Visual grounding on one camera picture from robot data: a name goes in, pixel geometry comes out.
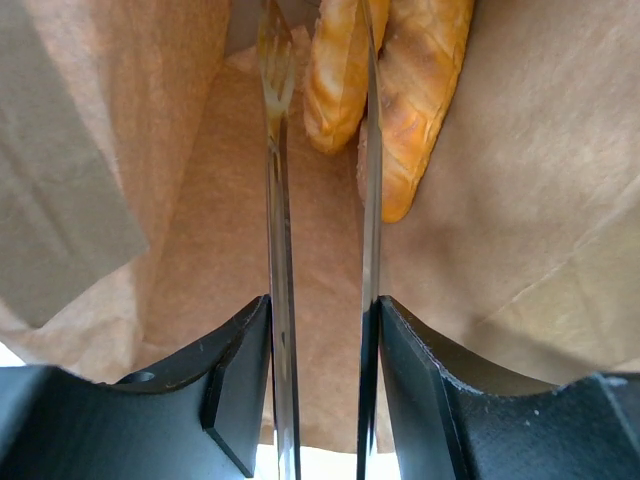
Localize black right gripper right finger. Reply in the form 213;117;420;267
380;296;639;479

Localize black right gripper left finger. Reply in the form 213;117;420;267
1;296;271;479

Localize brown paper bag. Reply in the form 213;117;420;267
0;0;640;454

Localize orange fake ring bread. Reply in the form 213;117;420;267
303;0;390;154

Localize small orange fake bread roll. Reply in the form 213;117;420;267
378;0;474;223

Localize metal kitchen tongs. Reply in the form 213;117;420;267
257;1;383;479

